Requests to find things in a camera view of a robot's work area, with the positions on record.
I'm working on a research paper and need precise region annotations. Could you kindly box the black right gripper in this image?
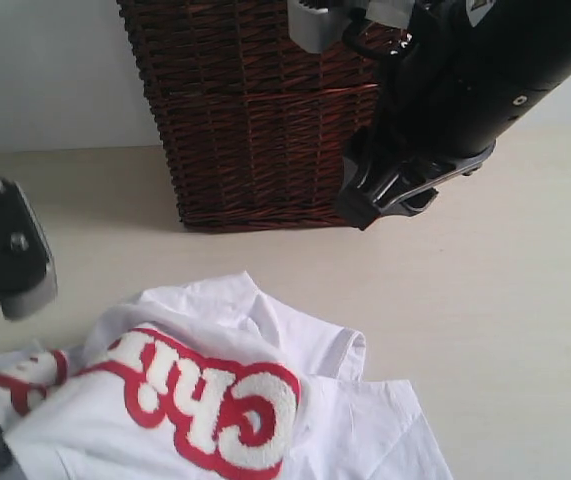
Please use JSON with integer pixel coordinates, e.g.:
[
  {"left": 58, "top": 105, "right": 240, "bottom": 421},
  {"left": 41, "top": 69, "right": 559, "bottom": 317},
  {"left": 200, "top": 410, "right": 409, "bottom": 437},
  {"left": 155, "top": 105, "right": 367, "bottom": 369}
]
[{"left": 335, "top": 127, "right": 496, "bottom": 231}]

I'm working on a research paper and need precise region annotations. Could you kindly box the white t-shirt red lettering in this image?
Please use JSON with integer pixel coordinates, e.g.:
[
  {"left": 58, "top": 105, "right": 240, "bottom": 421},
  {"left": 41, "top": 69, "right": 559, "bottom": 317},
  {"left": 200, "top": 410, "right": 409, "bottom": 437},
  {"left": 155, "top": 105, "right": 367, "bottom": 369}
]
[{"left": 0, "top": 273, "right": 451, "bottom": 479}]

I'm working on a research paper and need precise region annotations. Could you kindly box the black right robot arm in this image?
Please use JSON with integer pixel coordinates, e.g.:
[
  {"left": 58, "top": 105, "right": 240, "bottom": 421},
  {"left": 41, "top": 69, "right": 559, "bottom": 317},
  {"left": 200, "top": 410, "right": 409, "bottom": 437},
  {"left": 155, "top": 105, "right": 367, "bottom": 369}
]
[{"left": 336, "top": 1, "right": 571, "bottom": 230}]

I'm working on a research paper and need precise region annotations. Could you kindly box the dark brown wicker basket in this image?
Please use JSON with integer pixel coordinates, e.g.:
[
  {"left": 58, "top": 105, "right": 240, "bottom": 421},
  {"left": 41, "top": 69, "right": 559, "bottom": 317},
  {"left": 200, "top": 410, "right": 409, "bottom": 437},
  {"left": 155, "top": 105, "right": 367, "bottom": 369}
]
[{"left": 119, "top": 1, "right": 378, "bottom": 233}]

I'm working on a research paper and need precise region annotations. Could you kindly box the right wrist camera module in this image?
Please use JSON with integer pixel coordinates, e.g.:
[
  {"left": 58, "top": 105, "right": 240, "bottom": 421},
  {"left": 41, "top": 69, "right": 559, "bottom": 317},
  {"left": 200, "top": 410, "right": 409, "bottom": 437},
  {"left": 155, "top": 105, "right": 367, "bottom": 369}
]
[{"left": 286, "top": 0, "right": 415, "bottom": 54}]

